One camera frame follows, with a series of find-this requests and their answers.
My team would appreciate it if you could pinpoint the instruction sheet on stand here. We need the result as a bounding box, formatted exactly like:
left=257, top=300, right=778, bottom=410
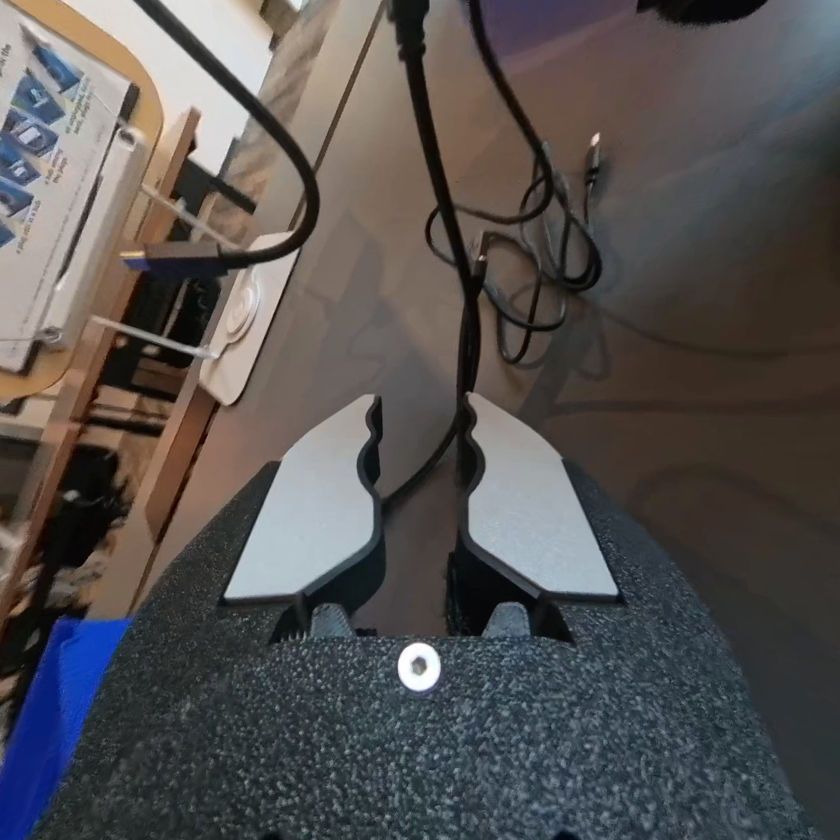
left=0, top=0, right=200, bottom=401

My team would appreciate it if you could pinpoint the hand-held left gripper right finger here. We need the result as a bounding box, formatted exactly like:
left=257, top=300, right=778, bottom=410
left=453, top=392, right=620, bottom=605

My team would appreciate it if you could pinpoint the thin black cable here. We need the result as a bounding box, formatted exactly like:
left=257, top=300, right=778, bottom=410
left=427, top=0, right=607, bottom=368

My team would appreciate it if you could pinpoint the black office chair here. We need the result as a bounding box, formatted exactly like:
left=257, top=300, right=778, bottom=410
left=0, top=447, right=132, bottom=618

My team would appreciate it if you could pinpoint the black braided hub cable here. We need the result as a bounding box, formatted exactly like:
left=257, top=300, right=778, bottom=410
left=121, top=0, right=322, bottom=279

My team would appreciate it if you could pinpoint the black usb cable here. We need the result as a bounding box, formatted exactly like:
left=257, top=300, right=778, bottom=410
left=374, top=0, right=484, bottom=519

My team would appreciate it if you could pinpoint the blue plastic bin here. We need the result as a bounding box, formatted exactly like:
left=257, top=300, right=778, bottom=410
left=0, top=617, right=132, bottom=840

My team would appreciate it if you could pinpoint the printed paper sheet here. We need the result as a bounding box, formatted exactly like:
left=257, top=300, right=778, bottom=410
left=0, top=20, right=139, bottom=375

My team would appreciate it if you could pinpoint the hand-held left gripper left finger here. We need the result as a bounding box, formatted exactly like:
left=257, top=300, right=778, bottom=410
left=224, top=394, right=385, bottom=607

